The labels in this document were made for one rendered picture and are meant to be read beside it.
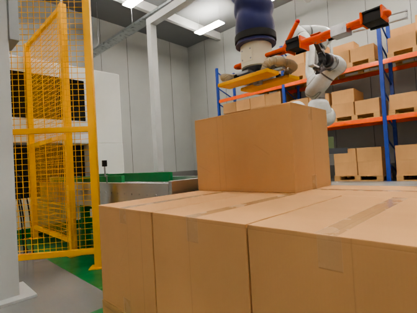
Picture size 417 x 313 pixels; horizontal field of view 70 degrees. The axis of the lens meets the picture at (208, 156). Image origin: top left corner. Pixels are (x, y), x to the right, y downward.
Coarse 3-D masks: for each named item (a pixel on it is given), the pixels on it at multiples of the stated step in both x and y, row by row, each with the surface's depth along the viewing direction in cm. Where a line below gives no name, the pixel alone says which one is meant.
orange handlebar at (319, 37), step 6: (384, 12) 115; (390, 12) 116; (348, 24) 125; (354, 24) 124; (330, 30) 131; (312, 36) 137; (318, 36) 135; (324, 36) 134; (330, 36) 135; (306, 42) 140; (312, 42) 142; (318, 42) 140; (282, 48) 149; (270, 54) 155; (282, 54) 154; (234, 66) 173; (240, 66) 171
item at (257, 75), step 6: (258, 72) 146; (264, 72) 144; (270, 72) 144; (276, 72) 147; (234, 78) 160; (240, 78) 155; (246, 78) 152; (252, 78) 153; (258, 78) 154; (264, 78) 154; (222, 84) 165; (228, 84) 163; (234, 84) 164; (240, 84) 164
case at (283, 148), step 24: (216, 120) 160; (240, 120) 149; (264, 120) 140; (288, 120) 132; (312, 120) 146; (216, 144) 161; (240, 144) 150; (264, 144) 140; (288, 144) 132; (312, 144) 145; (216, 168) 161; (240, 168) 150; (264, 168) 140; (288, 168) 132; (312, 168) 143; (264, 192) 141; (288, 192) 132
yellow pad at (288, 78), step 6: (276, 78) 161; (282, 78) 158; (288, 78) 157; (294, 78) 158; (252, 84) 174; (264, 84) 167; (270, 84) 168; (276, 84) 169; (246, 90) 179; (252, 90) 179; (258, 90) 180
